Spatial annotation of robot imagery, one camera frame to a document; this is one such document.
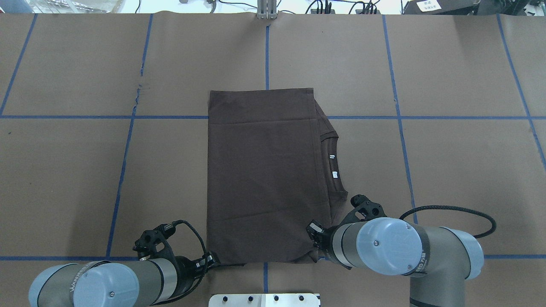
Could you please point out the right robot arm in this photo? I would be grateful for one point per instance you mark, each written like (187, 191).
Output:
(438, 260)

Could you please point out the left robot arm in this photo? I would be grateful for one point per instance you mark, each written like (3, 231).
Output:
(158, 277)

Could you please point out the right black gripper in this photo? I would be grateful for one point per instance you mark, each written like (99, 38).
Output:
(327, 237)

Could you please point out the dark brown t-shirt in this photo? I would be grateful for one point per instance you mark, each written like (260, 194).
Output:
(272, 168)

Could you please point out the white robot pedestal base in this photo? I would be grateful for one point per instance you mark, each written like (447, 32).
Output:
(266, 300)

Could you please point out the aluminium camera post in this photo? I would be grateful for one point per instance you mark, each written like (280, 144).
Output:
(267, 9)

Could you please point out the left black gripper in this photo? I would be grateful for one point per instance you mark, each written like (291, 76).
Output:
(184, 265)

